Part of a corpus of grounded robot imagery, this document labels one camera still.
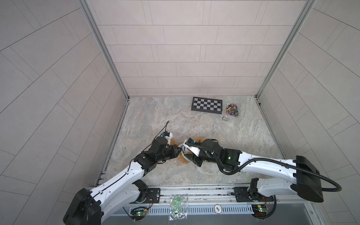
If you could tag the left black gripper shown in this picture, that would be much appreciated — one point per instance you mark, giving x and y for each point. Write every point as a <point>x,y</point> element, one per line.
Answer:
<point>172,149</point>

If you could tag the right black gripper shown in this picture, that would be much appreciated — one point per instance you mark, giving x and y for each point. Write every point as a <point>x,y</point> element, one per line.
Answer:
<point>193,159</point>

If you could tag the brown teddy bear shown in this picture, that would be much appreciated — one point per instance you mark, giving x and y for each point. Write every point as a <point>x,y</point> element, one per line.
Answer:
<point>181,156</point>

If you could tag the blue white striped sweater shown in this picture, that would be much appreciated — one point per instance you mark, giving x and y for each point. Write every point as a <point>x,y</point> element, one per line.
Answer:
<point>184,148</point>

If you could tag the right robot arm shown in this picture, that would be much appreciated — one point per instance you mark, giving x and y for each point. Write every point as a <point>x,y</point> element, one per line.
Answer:
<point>287,177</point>

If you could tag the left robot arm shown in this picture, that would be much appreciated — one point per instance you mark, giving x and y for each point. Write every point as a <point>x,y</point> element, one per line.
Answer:
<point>94,206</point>

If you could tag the small metal object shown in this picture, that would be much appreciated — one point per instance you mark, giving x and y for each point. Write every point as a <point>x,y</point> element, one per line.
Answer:
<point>225,119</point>

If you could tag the black white chessboard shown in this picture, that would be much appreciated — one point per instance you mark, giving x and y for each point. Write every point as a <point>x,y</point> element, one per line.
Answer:
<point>207,105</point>

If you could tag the clear bag with green parts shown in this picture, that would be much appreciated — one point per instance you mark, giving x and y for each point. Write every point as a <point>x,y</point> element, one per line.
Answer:
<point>178,207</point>

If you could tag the bag of colourful small parts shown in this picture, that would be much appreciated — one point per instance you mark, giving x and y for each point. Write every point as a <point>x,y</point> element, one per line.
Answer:
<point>232,110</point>

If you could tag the round white sticker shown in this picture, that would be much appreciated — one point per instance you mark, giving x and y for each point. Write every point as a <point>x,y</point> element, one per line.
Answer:
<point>218,209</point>

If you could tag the left circuit board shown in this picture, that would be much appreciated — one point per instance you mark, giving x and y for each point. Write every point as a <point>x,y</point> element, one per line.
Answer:
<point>138,213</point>

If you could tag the circuit board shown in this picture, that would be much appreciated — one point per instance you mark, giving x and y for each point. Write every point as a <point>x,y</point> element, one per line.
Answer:
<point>260,210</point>
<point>138,213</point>

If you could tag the right circuit board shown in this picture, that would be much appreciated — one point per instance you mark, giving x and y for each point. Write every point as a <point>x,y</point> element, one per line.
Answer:
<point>260,210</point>

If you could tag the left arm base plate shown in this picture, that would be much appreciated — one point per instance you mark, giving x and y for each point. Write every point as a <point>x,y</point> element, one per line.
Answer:
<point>153,196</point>

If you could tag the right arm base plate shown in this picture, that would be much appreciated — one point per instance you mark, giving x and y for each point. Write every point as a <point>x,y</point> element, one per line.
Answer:
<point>247,194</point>

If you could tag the aluminium mounting rail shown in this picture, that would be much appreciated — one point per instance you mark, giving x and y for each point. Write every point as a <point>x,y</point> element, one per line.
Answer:
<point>197,195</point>

